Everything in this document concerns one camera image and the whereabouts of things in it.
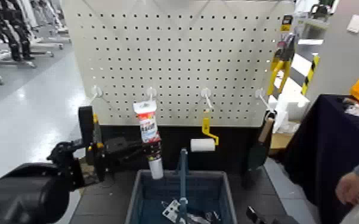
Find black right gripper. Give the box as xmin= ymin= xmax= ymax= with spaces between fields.
xmin=246 ymin=206 xmax=295 ymax=224

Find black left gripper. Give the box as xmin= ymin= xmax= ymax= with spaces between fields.
xmin=103 ymin=136 xmax=162 ymax=165

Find red white glue tube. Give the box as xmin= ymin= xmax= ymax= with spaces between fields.
xmin=132 ymin=100 xmax=165 ymax=181

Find blue plastic basket crate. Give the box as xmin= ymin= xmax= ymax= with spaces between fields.
xmin=125 ymin=148 xmax=238 ymax=224

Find person's bare hand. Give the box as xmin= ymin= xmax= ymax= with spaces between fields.
xmin=335 ymin=172 xmax=359 ymax=206

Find clear plastic packaged tool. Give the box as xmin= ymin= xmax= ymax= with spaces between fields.
xmin=185 ymin=211 xmax=224 ymax=224

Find white pegboard hook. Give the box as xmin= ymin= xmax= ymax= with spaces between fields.
xmin=146 ymin=86 xmax=157 ymax=102
xmin=200 ymin=87 xmax=214 ymax=111
xmin=254 ymin=88 xmax=276 ymax=113
xmin=89 ymin=85 xmax=104 ymax=105

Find yellow paint roller white sleeve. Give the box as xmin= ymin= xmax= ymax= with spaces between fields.
xmin=190 ymin=117 xmax=220 ymax=153

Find white card package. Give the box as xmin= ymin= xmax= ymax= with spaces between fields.
xmin=162 ymin=199 xmax=182 ymax=224

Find brown cardboard box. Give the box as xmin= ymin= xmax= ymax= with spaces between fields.
xmin=270 ymin=132 xmax=295 ymax=150

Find white pegboard panel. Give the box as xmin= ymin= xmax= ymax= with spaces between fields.
xmin=61 ymin=0 xmax=296 ymax=128

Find dark navy table cloth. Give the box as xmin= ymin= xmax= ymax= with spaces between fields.
xmin=281 ymin=94 xmax=359 ymax=224

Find white foam blocks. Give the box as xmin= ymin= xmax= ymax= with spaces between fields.
xmin=267 ymin=54 xmax=311 ymax=133

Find yellow pliers in package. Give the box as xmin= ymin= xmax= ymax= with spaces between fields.
xmin=266 ymin=14 xmax=296 ymax=97

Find black humanoid robot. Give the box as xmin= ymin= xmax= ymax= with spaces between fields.
xmin=0 ymin=0 xmax=35 ymax=62

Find black kettle shaped device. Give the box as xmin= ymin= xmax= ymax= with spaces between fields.
xmin=309 ymin=4 xmax=331 ymax=20

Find green trowel wooden handle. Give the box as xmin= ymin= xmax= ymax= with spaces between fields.
xmin=246 ymin=112 xmax=276 ymax=172

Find yellow black striped post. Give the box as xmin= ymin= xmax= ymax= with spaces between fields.
xmin=301 ymin=54 xmax=320 ymax=97

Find white wall switch plate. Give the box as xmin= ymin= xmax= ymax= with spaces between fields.
xmin=346 ymin=14 xmax=359 ymax=34

